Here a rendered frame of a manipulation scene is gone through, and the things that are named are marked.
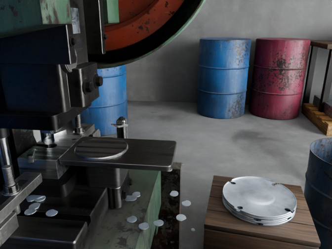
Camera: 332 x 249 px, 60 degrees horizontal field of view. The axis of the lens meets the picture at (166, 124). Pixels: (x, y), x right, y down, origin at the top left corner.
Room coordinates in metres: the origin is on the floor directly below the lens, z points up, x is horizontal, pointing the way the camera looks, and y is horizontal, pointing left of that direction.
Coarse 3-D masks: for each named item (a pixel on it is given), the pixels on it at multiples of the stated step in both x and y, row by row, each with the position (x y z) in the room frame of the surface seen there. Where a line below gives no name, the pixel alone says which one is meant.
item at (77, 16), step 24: (72, 0) 0.64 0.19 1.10; (72, 24) 0.63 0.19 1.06; (0, 72) 0.57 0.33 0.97; (24, 72) 0.56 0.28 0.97; (48, 72) 0.56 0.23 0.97; (72, 72) 0.58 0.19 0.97; (96, 72) 0.66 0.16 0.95; (24, 96) 0.56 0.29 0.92; (48, 96) 0.56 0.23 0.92; (72, 96) 0.58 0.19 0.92; (96, 96) 0.65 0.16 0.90
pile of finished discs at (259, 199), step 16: (224, 192) 1.04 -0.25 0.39; (240, 192) 1.04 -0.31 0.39; (256, 192) 1.03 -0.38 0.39; (272, 192) 1.04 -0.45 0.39; (288, 192) 1.04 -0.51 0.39; (240, 208) 0.94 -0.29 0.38; (256, 208) 0.93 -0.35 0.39; (272, 208) 0.93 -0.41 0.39; (288, 208) 0.94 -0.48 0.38; (256, 224) 0.88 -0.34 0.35; (272, 224) 0.88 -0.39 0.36
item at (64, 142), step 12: (48, 144) 0.65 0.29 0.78; (60, 144) 0.65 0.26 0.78; (72, 144) 0.65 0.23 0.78; (24, 156) 0.58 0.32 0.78; (36, 156) 0.58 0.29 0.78; (48, 156) 0.58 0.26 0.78; (60, 156) 0.58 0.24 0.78; (24, 168) 0.57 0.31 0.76; (36, 168) 0.56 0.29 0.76; (48, 168) 0.56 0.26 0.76; (60, 168) 0.57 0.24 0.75
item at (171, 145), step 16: (80, 144) 0.64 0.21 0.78; (96, 144) 0.64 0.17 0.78; (112, 144) 0.64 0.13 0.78; (128, 144) 0.65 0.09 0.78; (144, 144) 0.65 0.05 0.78; (160, 144) 0.65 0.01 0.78; (176, 144) 0.66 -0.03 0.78; (64, 160) 0.56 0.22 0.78; (80, 160) 0.56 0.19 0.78; (96, 160) 0.56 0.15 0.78; (112, 160) 0.56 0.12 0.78; (128, 160) 0.56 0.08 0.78; (144, 160) 0.56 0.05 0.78; (160, 160) 0.56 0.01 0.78; (96, 176) 0.57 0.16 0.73; (112, 176) 0.57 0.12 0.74; (128, 176) 0.65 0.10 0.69; (112, 192) 0.57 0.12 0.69
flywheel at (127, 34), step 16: (128, 0) 0.99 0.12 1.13; (144, 0) 0.98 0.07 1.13; (160, 0) 0.94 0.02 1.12; (176, 0) 0.93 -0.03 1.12; (128, 16) 0.99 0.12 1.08; (144, 16) 0.94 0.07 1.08; (160, 16) 0.94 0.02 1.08; (112, 32) 0.96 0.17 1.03; (128, 32) 0.95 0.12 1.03; (144, 32) 0.95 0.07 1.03; (112, 48) 0.96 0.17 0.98
